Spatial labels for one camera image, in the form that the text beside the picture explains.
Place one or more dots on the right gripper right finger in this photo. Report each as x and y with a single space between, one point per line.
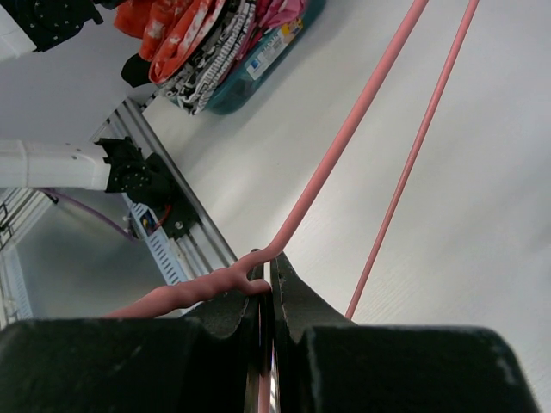
327 363

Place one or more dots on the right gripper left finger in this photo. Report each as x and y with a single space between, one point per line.
207 360

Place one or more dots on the pink wire hanger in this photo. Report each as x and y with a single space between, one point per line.
166 299

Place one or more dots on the black trousers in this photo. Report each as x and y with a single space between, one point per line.
135 72

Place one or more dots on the orange white trousers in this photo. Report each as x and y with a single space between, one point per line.
169 31

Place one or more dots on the teal laundry basket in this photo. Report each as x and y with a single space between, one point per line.
255 68

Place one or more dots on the pink garment in basket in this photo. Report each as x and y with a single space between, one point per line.
274 13

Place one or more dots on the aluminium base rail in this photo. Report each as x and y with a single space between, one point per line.
182 238

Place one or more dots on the grey slotted cable duct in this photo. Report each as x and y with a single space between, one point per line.
145 220

